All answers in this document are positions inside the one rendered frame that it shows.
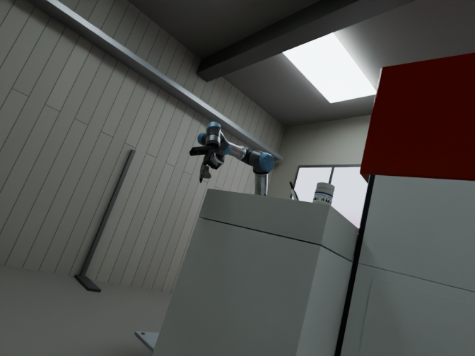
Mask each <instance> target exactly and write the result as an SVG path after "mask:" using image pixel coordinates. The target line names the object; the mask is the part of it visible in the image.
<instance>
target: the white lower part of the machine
mask: <svg viewBox="0 0 475 356"><path fill-rule="evenodd" d="M334 356H475V292H471V291H468V290H463V289H459V288H456V287H451V286H448V285H443V284H440V283H434V282H431V281H428V280H423V279H420V278H415V277H411V276H408V275H403V274H400V273H395V272H391V271H386V270H383V269H380V268H375V267H372V266H366V265H363V264H360V263H356V262H352V265H351V272H350V276H349V279H348V286H347V290H346V296H345V300H344V307H343V311H342V315H341V321H340V325H339V332H338V336H337V339H336V346H335V350H334Z"/></svg>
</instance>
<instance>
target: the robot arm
mask: <svg viewBox="0 0 475 356"><path fill-rule="evenodd" d="M197 140H198V142H199V144H201V145H203V146H199V147H193V148H192V149H191V150H190V152H189V154H190V155H191V156H194V155H205V156H204V159H203V162H202V164H201V169H200V174H199V181H200V183H201V182H202V180H203V178H207V179H210V178H211V174H210V173H209V166H210V167H211V168H212V169H215V170H217V169H218V168H219V167H220V166H221V165H222V164H223V165H224V157H225V155H227V154H229V155H232V156H234V157H235V158H236V159H238V160H240V161H242V162H244V163H246V164H247V165H250V166H252V167H253V172H254V173H255V189H254V194H255V195H260V196H267V183H268V174H269V173H270V171H272V169H273V166H274V157H273V156H272V155H271V154H268V153H266V152H262V151H260V150H256V149H254V148H247V147H244V146H237V145H235V144H233V143H230V142H228V141H227V140H226V138H225V136H224V135H223V134H222V132H221V125H220V124H219V123H218V122H215V121H213V122H211V123H209V124H208V126H207V129H206V133H204V132H202V133H200V134H199V135H198V138H197ZM206 165H208V166H206Z"/></svg>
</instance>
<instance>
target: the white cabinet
mask: <svg viewBox="0 0 475 356"><path fill-rule="evenodd" d="M351 265H352V262H350V261H348V260H346V259H344V258H343V257H341V256H339V255H337V254H335V253H333V252H331V251H330V250H328V249H325V248H324V247H321V246H319V245H316V244H310V243H307V242H301V241H298V240H294V239H289V238H285V237H280V236H276V235H270V234H267V233H264V232H258V231H255V230H249V229H246V228H242V227H237V226H233V225H228V224H225V223H221V222H216V221H212V220H207V219H203V218H198V219H197V223H196V225H195V228H194V231H193V234H192V238H191V240H190V243H189V246H188V249H187V253H186V255H185V258H184V261H183V264H182V267H181V270H180V274H179V276H178V279H177V282H176V285H175V289H174V291H173V294H172V297H171V300H170V303H169V305H168V309H167V311H166V314H165V318H164V320H163V324H162V326H161V329H160V333H159V335H158V339H157V341H156V345H155V347H154V350H153V354H152V356H334V350H335V346H336V339H337V336H338V332H339V325H340V321H341V315H342V311H343V307H344V300H345V296H346V290H347V286H348V279H349V276H350V272H351Z"/></svg>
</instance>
